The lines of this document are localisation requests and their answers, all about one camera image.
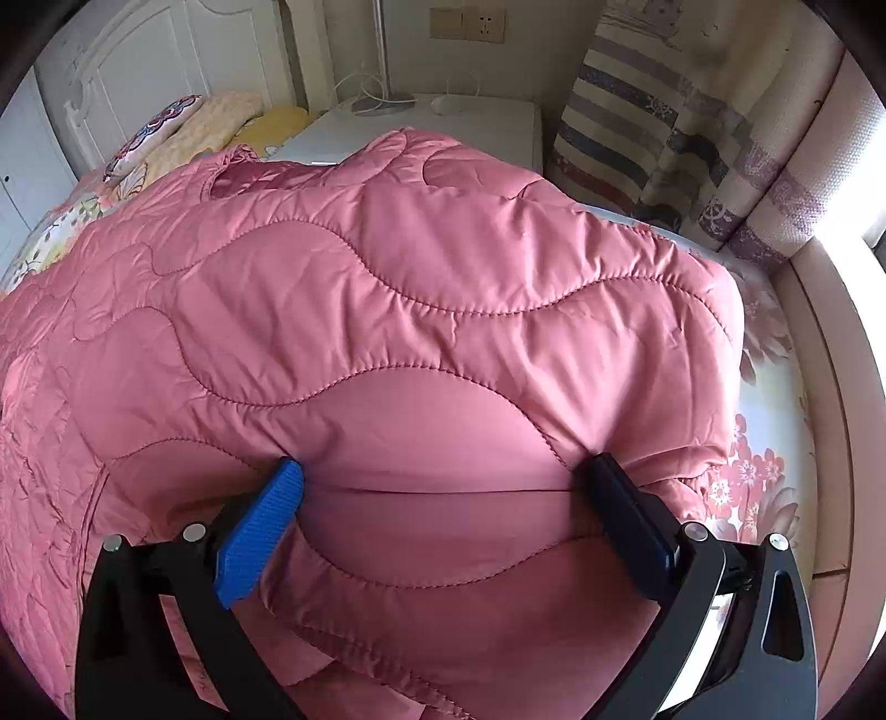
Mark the striped patterned curtain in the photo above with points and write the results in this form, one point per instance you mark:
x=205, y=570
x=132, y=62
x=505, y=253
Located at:
x=733, y=124

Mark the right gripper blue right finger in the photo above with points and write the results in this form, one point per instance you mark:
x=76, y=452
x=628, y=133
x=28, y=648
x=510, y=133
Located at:
x=641, y=529

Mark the floral bed sheet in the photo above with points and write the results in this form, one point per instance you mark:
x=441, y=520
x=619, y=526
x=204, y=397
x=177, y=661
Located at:
x=770, y=483

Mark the wall socket plate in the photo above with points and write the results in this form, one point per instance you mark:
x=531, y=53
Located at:
x=470, y=23

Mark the colourful patterned pillow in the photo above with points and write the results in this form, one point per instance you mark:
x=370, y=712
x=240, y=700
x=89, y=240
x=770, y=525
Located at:
x=152, y=135

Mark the pink quilted jacket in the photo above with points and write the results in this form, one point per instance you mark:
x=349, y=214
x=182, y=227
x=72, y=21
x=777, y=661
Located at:
x=439, y=339

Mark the cream checked pillow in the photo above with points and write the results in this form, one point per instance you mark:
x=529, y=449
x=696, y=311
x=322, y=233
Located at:
x=209, y=130

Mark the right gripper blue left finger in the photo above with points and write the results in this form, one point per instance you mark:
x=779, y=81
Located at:
x=246, y=549

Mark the white bedside table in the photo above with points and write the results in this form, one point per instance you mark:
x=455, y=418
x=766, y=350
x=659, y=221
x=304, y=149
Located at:
x=505, y=128

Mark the white wardrobe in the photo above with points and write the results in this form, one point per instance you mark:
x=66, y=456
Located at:
x=34, y=171

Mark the white wooden headboard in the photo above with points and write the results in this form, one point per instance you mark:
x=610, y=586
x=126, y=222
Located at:
x=114, y=65

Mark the yellow blanket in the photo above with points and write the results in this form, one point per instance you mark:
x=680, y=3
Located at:
x=266, y=134

